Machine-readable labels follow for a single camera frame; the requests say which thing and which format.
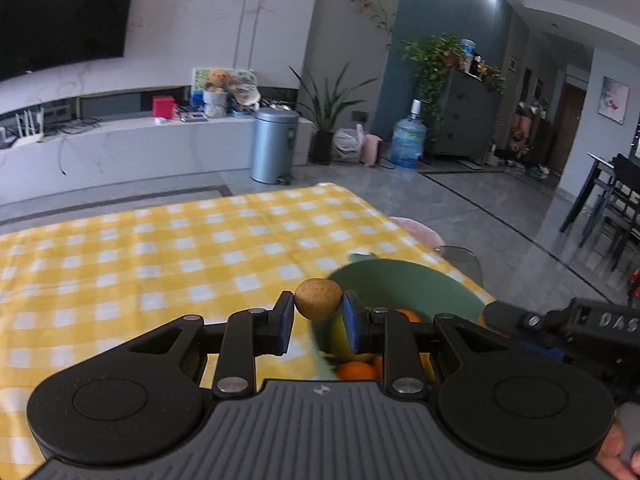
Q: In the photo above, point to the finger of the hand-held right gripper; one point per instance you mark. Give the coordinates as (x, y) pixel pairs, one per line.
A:
(545, 348)
(502, 317)

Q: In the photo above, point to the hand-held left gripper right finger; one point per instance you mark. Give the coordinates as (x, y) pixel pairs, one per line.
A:
(352, 326)

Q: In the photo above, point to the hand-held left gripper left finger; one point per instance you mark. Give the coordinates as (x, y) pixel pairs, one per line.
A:
(285, 324)

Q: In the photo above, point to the yellow-green pear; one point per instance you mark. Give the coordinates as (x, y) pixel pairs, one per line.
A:
(344, 341)

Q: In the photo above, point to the small brown fruit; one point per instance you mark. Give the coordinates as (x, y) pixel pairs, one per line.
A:
(317, 297)

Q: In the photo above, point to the orange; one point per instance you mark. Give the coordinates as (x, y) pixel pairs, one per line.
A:
(356, 371)
(409, 316)

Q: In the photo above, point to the green colander bowl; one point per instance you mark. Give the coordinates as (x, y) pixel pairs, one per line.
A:
(400, 285)

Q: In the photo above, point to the person's right hand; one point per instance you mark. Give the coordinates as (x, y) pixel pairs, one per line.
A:
(620, 452)

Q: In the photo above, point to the glass side table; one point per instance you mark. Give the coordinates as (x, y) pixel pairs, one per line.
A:
(462, 260)

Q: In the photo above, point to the black dining table set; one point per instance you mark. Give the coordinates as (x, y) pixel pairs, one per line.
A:
(612, 195)

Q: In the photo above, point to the yellow checked tablecloth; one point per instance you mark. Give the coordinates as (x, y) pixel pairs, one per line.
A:
(150, 250)

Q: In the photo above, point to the silver pedal trash can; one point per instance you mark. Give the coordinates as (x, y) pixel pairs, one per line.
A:
(274, 147)

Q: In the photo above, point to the white plastic bag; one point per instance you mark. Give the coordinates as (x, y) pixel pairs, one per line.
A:
(347, 145)

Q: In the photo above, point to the blue water jug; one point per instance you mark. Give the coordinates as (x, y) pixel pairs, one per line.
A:
(407, 142)

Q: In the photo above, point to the brown wooden door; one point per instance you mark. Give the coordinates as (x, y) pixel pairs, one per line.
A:
(570, 130)

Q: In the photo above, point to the grey dresser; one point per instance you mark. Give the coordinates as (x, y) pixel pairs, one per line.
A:
(467, 115)

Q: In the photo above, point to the white marble television cabinet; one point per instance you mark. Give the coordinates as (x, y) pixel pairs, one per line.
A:
(150, 155)

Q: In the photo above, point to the tall potted plant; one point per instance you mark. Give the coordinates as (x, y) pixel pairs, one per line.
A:
(325, 110)

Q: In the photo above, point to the white vase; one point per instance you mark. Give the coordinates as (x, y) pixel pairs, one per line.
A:
(216, 104)

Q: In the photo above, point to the white patterned hat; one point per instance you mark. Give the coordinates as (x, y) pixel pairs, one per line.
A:
(246, 94)

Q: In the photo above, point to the red box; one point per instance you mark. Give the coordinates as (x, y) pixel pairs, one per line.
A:
(165, 106)

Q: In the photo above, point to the brown teddy bear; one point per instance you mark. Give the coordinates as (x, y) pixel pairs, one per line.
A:
(220, 79)

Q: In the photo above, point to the green picture panel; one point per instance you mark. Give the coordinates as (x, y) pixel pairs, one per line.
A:
(200, 77)

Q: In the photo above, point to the bottles on dresser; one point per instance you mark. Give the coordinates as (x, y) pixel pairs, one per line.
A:
(470, 57)

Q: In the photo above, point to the trailing green plant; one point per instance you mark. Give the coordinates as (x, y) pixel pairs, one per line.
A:
(432, 65)

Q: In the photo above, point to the white router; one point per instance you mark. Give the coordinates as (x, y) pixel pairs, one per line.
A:
(27, 132)

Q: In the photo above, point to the white wall painting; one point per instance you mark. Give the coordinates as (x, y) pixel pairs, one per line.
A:
(615, 100)

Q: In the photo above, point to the black wall television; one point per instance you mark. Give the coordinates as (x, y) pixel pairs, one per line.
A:
(60, 15)

